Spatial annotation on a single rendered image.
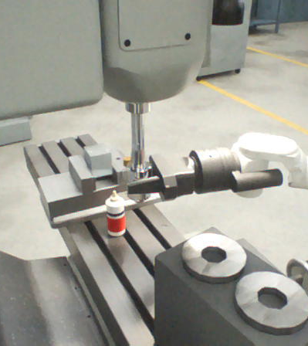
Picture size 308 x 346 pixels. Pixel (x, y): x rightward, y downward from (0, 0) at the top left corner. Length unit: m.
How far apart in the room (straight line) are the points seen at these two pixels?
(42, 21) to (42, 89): 0.08
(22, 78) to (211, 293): 0.35
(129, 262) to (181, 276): 0.31
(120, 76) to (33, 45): 0.14
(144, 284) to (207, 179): 0.24
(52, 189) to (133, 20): 0.55
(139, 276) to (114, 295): 0.07
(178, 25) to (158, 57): 0.05
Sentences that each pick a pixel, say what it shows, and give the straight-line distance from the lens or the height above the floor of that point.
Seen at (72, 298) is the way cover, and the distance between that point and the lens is 0.89.
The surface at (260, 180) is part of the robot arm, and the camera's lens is 0.77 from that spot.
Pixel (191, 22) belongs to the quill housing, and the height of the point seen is 1.43.
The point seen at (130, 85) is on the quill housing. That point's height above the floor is 1.35.
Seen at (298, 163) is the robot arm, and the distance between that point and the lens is 0.80.
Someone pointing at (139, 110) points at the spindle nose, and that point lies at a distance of 0.67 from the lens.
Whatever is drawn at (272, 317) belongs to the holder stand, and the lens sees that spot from 0.51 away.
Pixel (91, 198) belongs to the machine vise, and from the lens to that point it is 0.96.
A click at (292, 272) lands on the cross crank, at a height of 0.64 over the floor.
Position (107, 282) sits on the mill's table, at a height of 0.95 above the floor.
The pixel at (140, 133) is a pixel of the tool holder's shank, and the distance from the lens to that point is 0.70.
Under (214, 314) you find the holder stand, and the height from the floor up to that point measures 1.13.
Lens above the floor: 1.53
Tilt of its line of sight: 30 degrees down
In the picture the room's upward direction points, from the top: straight up
